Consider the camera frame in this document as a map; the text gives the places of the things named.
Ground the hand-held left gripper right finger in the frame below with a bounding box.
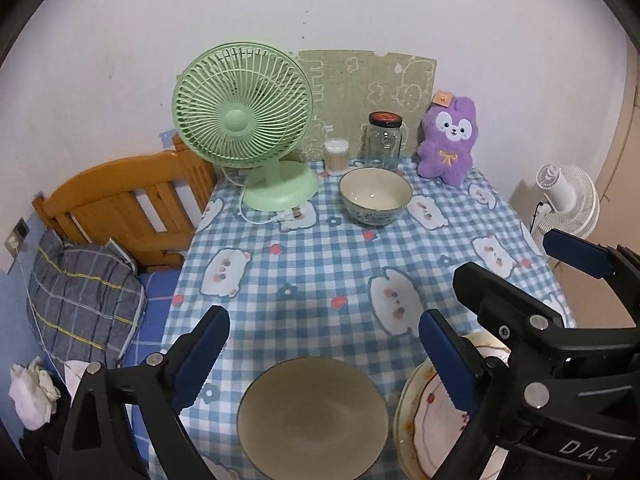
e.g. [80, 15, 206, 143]
[420, 309, 521, 480]

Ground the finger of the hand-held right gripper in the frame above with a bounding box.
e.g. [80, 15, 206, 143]
[452, 261, 640, 411]
[542, 228, 640, 286]

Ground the green printed mat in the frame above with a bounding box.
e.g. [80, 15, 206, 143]
[292, 50, 437, 161]

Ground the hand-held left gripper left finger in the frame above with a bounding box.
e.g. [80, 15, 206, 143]
[57, 305, 232, 480]

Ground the cotton swab container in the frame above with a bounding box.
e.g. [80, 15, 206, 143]
[323, 137, 350, 177]

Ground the beige door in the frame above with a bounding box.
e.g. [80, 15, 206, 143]
[592, 35, 640, 201]

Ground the grey plaid pillow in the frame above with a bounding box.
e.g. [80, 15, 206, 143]
[27, 230, 147, 367]

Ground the thin white charging cable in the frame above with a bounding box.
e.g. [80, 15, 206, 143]
[10, 255, 56, 361]

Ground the cream floral ceramic bowl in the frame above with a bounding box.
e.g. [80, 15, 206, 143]
[339, 167, 414, 227]

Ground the purple plush bunny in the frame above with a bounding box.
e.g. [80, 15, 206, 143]
[416, 90, 480, 188]

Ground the blue checkered tablecloth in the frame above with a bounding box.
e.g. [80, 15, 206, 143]
[147, 157, 576, 480]

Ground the white fan power cable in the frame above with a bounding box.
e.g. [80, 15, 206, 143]
[220, 165, 303, 226]

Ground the round yellow floral plate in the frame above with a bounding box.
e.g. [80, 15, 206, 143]
[400, 355, 501, 480]

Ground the grey round plate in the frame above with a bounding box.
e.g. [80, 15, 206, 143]
[236, 357, 390, 480]

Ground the wooden headboard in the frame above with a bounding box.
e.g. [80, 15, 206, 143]
[31, 135, 218, 273]

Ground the glass jar with black lid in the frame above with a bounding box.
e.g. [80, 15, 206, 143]
[361, 111, 404, 172]

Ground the white crumpled cloth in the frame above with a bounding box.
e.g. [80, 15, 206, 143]
[9, 357, 61, 431]

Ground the wall socket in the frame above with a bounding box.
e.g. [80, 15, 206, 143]
[4, 217, 30, 258]

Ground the blue bed sheet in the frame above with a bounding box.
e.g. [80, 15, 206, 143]
[122, 270, 181, 461]

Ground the green desk fan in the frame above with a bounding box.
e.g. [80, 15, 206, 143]
[171, 41, 319, 211]

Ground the white plate with red pattern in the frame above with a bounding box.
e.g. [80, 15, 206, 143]
[412, 370, 473, 480]

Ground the white standing fan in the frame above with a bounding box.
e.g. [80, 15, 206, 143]
[530, 164, 601, 241]

